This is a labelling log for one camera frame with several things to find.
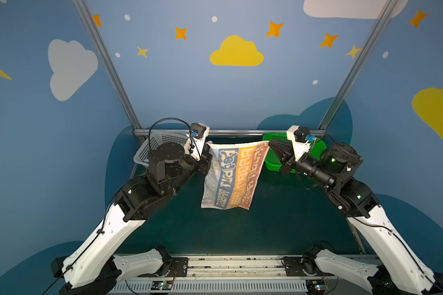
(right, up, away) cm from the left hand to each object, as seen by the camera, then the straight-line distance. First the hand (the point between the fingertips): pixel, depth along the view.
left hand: (210, 142), depth 55 cm
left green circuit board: (-20, -55, +16) cm, 60 cm away
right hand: (+20, +1, +1) cm, 20 cm away
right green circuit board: (+41, -56, +16) cm, 71 cm away
